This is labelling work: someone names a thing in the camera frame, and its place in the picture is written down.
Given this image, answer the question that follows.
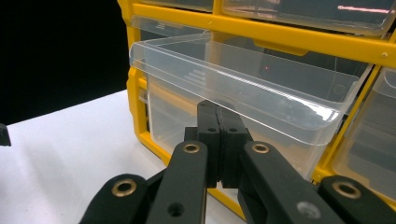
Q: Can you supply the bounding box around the clear plastic bin drawer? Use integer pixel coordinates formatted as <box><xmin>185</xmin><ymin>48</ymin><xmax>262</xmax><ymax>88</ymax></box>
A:
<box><xmin>128</xmin><ymin>31</ymin><xmax>373</xmax><ymax>181</ymax></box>

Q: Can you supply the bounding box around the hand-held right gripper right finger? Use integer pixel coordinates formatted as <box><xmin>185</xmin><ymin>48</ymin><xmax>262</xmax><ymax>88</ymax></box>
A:
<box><xmin>218</xmin><ymin>101</ymin><xmax>254</xmax><ymax>189</ymax></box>

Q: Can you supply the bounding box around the set of clear drawers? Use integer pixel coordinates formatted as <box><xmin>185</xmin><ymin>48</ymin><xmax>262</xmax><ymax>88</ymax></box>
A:
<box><xmin>130</xmin><ymin>0</ymin><xmax>396</xmax><ymax>203</ymax></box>

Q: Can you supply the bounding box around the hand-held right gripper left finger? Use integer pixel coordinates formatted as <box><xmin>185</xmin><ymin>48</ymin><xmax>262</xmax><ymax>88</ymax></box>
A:
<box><xmin>184</xmin><ymin>100</ymin><xmax>222</xmax><ymax>189</ymax></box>

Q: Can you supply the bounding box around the white board sheet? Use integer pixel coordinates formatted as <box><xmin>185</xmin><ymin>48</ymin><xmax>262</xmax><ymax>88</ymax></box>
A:
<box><xmin>0</xmin><ymin>89</ymin><xmax>247</xmax><ymax>224</ymax></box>

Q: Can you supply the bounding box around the yellow black organizer cabinet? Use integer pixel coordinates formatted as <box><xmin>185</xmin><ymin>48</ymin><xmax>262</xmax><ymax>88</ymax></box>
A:
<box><xmin>116</xmin><ymin>0</ymin><xmax>396</xmax><ymax>220</ymax></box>

